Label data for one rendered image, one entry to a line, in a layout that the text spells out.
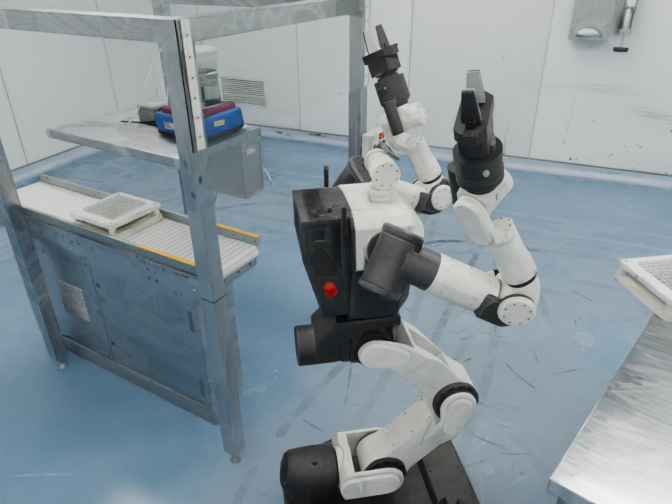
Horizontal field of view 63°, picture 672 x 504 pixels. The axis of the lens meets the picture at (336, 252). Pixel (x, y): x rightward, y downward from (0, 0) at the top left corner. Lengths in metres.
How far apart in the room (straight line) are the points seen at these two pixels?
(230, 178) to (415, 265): 0.94
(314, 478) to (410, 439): 0.32
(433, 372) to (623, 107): 3.90
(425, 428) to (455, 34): 4.03
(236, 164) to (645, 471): 1.41
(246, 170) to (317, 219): 0.67
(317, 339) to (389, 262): 0.42
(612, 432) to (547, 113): 4.11
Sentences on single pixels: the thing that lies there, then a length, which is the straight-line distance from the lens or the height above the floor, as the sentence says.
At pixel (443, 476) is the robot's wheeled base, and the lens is 2.04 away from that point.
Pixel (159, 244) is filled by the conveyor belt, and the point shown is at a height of 0.80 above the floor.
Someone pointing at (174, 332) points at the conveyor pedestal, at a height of 0.44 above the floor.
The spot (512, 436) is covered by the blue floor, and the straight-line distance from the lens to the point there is 2.48.
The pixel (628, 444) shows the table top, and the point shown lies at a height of 0.83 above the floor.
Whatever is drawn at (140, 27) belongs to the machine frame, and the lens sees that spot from 1.62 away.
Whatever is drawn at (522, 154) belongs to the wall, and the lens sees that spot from 5.36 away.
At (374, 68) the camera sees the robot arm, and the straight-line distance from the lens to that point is 1.61.
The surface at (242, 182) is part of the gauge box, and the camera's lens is 1.89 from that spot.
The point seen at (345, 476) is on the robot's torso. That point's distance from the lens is 1.83.
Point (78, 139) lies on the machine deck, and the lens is 1.99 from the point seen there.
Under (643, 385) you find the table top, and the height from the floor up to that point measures 0.83.
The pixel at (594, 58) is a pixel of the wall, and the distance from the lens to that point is 5.15.
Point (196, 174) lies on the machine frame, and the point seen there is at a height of 1.21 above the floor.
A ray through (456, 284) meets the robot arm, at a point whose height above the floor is 1.14.
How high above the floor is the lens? 1.75
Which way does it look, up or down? 29 degrees down
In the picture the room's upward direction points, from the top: 1 degrees counter-clockwise
